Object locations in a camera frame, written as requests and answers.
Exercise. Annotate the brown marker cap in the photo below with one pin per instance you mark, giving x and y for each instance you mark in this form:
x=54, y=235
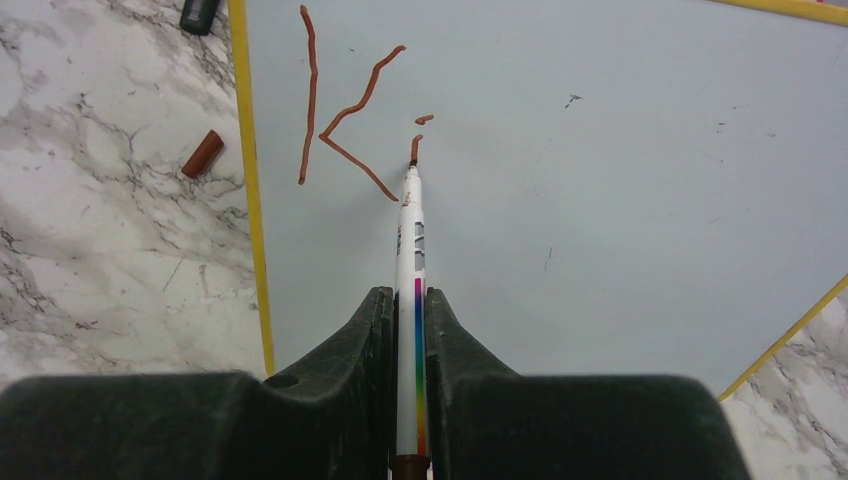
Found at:
x=203, y=156

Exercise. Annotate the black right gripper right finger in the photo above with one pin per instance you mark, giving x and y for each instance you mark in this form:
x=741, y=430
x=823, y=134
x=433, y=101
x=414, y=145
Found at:
x=490, y=422

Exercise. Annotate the yellow framed whiteboard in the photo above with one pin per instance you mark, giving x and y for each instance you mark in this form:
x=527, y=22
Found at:
x=608, y=186

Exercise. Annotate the white rainbow marker pen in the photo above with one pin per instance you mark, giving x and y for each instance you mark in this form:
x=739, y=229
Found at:
x=410, y=457

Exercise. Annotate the black orange highlighter marker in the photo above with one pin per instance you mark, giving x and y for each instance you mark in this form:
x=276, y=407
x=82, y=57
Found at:
x=197, y=16

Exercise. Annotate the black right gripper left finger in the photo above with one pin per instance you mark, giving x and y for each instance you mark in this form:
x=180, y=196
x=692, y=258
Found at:
x=323, y=417

